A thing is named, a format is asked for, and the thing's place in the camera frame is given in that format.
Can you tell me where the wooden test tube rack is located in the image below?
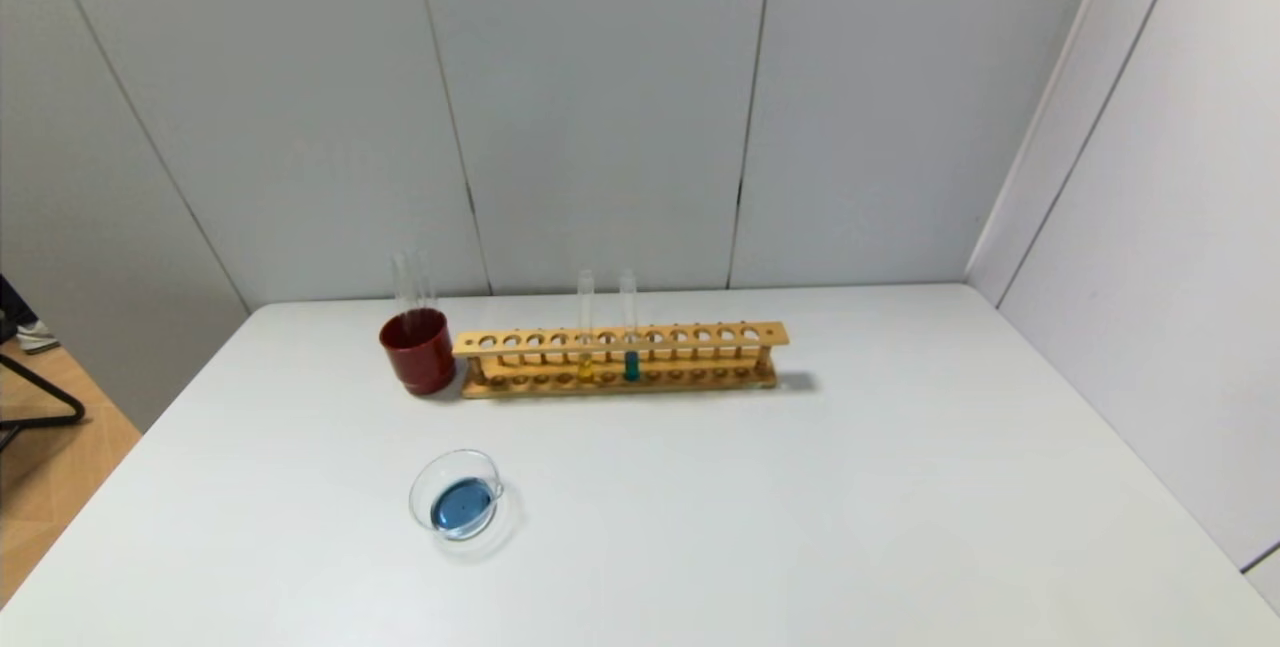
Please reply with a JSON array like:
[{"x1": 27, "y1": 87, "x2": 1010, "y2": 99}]
[{"x1": 452, "y1": 321, "x2": 791, "y2": 400}]

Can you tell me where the glass test tube yellow pigment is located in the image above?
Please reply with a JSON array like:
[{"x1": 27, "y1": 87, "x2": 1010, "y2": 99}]
[{"x1": 574, "y1": 270, "x2": 596, "y2": 383}]

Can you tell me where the dark red plastic cup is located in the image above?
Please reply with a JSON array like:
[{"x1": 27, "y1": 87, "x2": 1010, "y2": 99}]
[{"x1": 378, "y1": 308, "x2": 458, "y2": 397}]

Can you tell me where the clear glass beaker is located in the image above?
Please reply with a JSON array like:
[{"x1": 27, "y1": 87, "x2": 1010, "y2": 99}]
[{"x1": 407, "y1": 448, "x2": 523, "y2": 560}]

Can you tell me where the black metal stand leg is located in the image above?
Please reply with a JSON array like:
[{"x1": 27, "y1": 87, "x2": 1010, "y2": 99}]
[{"x1": 0, "y1": 352, "x2": 87, "y2": 450}]

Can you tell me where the dark trouser leg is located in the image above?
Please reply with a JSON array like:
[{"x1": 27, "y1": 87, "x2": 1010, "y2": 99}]
[{"x1": 0, "y1": 272, "x2": 37, "y2": 330}]

